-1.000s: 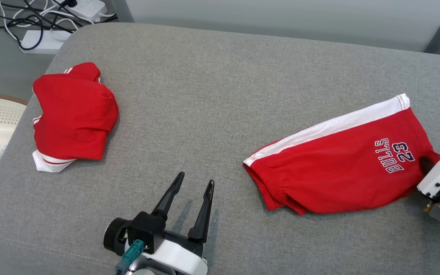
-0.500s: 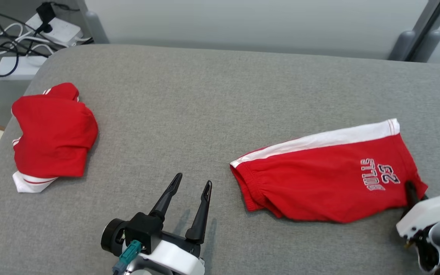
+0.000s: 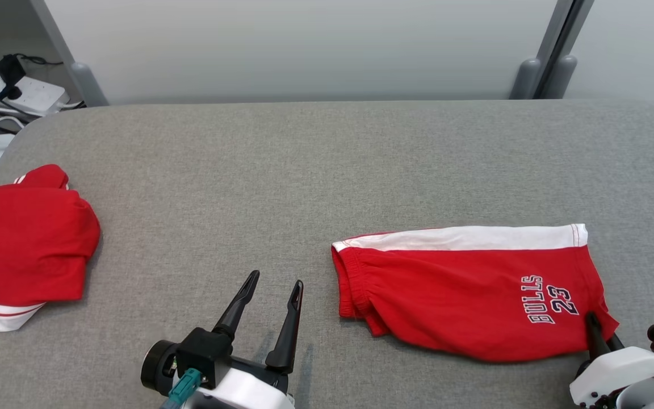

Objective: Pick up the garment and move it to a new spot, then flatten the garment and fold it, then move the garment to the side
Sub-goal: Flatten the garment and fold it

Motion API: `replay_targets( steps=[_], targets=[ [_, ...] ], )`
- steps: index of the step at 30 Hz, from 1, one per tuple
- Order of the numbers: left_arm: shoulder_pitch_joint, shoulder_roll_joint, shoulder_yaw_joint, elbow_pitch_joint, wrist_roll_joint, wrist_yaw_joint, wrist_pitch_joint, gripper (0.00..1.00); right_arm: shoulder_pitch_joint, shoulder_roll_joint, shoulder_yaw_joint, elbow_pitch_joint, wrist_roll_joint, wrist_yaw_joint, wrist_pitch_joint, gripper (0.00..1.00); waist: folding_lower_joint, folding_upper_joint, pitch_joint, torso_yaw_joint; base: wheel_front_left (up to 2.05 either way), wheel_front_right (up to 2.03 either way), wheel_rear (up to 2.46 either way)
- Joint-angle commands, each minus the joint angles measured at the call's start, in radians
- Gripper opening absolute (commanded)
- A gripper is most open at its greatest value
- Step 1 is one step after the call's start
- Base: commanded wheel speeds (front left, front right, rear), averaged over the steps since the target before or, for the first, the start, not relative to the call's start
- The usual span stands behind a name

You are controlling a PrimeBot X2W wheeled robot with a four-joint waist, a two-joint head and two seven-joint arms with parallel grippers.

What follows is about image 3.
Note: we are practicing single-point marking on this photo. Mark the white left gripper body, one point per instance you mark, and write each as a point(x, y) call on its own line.
point(247, 389)

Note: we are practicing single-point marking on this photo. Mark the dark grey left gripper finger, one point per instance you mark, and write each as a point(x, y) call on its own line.
point(288, 335)
point(237, 309)

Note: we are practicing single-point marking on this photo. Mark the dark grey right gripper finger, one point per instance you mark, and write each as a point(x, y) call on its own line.
point(615, 342)
point(596, 338)

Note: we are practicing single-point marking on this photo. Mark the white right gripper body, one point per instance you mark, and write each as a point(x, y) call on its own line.
point(622, 375)

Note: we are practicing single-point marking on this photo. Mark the red Bulls 23 shorts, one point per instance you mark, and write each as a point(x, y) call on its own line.
point(463, 301)

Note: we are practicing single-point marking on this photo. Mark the red jersey with white sleeves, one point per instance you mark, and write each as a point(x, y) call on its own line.
point(32, 244)

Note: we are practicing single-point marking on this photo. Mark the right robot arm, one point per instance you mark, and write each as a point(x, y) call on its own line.
point(653, 397)

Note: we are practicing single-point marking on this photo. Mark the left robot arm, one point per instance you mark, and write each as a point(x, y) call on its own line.
point(156, 369)

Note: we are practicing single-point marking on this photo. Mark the black plug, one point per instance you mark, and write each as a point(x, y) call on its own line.
point(12, 92)

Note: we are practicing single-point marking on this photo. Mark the black power adapter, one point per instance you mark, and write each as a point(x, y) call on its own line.
point(9, 69)

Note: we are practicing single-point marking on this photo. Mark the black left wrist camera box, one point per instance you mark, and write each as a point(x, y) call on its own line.
point(205, 355)

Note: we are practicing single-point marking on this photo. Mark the grey paired partition post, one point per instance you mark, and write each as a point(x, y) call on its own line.
point(525, 79)
point(562, 76)

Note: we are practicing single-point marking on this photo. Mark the single grey partition post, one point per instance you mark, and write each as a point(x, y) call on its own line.
point(86, 85)

